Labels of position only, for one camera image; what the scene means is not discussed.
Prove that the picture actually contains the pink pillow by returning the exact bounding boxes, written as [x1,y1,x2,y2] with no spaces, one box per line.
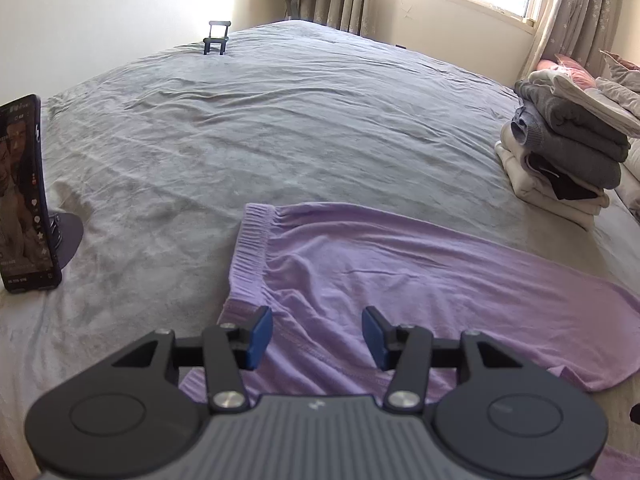
[536,54,597,87]

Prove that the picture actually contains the stack of folded clothes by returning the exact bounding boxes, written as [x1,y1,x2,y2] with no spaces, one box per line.
[494,67,640,232]

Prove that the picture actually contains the black smartphone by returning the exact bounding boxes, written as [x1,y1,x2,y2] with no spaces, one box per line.
[0,93,62,294]

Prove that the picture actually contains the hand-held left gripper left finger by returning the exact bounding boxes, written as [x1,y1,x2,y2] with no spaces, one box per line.
[111,305,274,416]

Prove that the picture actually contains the lavender pants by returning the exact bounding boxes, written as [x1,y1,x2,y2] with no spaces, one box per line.
[179,202,640,480]

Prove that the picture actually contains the folded grey duvet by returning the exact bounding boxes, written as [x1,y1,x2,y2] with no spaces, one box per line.
[595,49,640,186]

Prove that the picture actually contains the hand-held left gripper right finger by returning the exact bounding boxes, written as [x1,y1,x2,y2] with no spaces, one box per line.
[362,305,524,416]

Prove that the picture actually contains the grey bed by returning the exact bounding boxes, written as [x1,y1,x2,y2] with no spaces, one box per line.
[0,19,640,480]

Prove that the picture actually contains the black phone stand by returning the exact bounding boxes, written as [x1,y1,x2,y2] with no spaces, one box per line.
[202,20,232,56]

